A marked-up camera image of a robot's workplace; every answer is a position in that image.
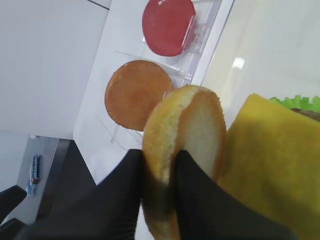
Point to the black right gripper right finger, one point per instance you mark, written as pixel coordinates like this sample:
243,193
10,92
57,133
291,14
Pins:
206,212

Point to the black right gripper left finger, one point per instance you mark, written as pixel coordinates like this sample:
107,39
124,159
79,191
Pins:
108,212

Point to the sesame top bun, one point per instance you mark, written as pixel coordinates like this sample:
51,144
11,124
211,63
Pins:
189,118

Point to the yellow cheese slice on burger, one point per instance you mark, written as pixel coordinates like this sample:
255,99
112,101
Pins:
273,164

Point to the brown meat patty on burger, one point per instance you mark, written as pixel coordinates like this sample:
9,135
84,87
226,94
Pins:
308,113

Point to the green lettuce on burger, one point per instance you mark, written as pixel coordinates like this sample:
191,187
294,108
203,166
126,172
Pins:
300,102

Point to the red tomato slice in rack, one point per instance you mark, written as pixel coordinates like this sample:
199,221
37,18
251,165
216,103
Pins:
165,24

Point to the blue object on floor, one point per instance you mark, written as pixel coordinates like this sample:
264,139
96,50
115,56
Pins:
34,176

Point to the orange-brown bun slice in rack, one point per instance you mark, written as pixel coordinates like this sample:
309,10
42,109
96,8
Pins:
133,91

